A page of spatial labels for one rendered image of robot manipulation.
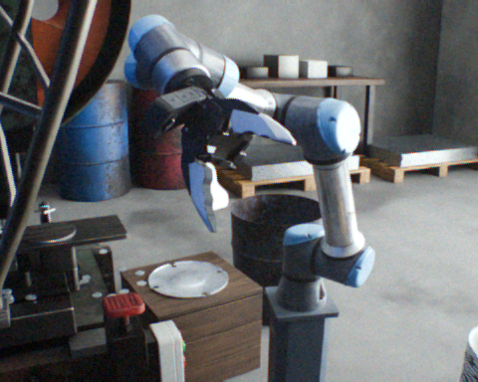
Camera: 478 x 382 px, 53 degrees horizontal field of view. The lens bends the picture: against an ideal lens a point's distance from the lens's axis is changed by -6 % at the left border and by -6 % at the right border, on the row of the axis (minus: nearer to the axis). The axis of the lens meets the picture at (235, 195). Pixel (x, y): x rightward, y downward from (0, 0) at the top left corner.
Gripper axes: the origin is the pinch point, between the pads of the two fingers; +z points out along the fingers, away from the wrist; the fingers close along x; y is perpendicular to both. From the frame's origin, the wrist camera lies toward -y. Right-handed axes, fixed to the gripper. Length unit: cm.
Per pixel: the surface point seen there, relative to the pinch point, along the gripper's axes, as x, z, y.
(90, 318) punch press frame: 55, -18, 16
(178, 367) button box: 50, -2, 28
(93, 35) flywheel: 26, -88, 27
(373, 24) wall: -24, -288, 421
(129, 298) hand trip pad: 36.6, -10.4, 11.1
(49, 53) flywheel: 36, -90, 19
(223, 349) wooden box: 90, -21, 92
